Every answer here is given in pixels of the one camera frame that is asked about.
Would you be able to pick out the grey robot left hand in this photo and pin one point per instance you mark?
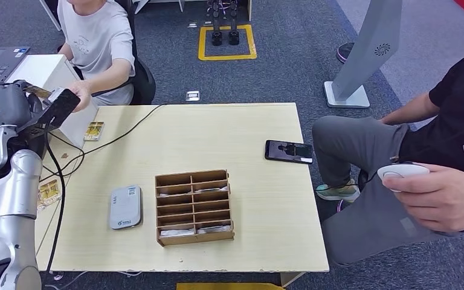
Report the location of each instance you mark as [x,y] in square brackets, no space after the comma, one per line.
[6,106]

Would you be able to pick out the person's left hand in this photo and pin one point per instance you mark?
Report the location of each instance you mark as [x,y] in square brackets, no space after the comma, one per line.
[448,200]
[83,94]

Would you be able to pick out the key card MOTEL print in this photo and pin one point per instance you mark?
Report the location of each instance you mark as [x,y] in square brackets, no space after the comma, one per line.
[176,195]
[40,92]
[212,189]

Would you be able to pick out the white oval remote controller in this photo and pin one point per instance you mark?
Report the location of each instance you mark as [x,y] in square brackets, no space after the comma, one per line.
[402,171]

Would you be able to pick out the wooden slotted card organizer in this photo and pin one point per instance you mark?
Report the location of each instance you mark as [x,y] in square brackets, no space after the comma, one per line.
[194,239]

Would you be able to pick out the person's left forearm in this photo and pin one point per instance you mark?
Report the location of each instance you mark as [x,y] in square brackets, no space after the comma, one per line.
[108,78]

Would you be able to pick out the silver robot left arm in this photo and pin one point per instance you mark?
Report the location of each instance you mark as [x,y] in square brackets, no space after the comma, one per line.
[8,192]

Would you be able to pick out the person's right forearm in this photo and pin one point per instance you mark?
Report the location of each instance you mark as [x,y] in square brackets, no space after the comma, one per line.
[412,110]

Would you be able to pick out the person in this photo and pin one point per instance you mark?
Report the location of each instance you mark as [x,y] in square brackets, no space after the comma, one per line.
[448,140]
[96,36]

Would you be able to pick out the grey white card reader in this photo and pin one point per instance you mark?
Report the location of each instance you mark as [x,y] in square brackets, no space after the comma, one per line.
[126,208]

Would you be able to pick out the key card tree print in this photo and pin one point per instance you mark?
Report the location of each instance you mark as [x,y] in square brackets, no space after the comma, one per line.
[214,229]

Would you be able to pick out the small stack yellow cards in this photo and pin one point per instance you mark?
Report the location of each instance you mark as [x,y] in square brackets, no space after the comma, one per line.
[94,131]

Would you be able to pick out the white counter box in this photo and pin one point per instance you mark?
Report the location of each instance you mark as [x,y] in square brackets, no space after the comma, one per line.
[52,68]

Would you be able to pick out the black office chair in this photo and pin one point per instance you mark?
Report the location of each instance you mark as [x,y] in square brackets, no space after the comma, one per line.
[146,86]

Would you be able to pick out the white desk leg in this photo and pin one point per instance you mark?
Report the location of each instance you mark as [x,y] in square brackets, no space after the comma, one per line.
[50,16]

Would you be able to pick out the metal floor socket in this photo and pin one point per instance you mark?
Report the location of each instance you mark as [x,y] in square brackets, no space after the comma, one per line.
[192,96]

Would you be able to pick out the green sneaker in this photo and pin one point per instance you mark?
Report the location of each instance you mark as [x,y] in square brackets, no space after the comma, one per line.
[336,193]

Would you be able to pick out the humanoid robot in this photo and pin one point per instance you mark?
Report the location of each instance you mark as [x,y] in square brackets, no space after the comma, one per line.
[217,37]

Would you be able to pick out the yellow floor tape square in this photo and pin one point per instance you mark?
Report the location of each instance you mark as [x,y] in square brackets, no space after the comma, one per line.
[227,57]

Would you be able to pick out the black smartphone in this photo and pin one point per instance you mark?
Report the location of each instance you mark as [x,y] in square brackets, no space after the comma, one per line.
[289,151]

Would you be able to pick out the grey kiosk stand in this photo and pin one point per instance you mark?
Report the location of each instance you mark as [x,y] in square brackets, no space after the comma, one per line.
[364,46]

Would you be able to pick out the round black base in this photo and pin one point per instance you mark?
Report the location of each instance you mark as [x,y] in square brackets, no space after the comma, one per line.
[345,53]

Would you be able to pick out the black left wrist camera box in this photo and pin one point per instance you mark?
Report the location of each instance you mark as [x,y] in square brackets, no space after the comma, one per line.
[60,108]

